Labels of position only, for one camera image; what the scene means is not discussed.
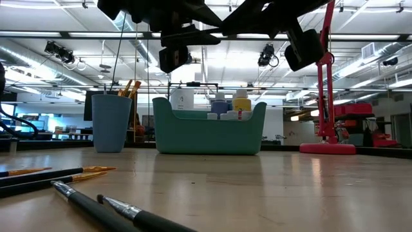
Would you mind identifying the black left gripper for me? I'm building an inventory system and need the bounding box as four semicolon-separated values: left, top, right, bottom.
96;0;223;74

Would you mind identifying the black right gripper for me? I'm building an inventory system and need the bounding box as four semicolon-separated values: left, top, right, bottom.
220;0;325;72

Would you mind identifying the large yellow paint bottle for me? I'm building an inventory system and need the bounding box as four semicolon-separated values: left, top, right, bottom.
232;89;252;112

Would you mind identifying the large purple paint bottle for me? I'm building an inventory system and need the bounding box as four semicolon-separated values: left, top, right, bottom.
211;92;230;119

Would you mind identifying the teal plastic bin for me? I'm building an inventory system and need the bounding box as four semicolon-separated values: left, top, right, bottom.
152;97;267;156

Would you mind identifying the blue-grey plastic cup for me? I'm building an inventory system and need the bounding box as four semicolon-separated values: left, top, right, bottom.
91;93;133;153

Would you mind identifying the white bucket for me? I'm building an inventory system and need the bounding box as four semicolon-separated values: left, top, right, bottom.
170;88;195;110

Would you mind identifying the red desk lamp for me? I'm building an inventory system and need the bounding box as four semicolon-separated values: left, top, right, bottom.
299;0;357;156

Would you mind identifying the black monitor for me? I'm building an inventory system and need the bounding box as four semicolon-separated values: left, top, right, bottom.
84;90;138;122

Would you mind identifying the red shelf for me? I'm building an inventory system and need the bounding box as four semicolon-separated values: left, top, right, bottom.
333;102;398;148

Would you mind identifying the black ceiling camera with cable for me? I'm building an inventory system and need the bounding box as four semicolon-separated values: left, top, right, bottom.
257;43;279;68

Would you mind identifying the black overhead frame beam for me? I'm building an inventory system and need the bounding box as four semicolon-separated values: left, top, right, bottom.
0;31;412;41

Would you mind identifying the black hanging cable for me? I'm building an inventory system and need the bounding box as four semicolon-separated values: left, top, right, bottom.
109;19;126;93

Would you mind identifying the black aluminium table frame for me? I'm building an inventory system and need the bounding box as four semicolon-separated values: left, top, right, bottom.
0;139;412;159

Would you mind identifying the black cable loop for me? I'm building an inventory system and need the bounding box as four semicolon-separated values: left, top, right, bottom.
0;109;39;140

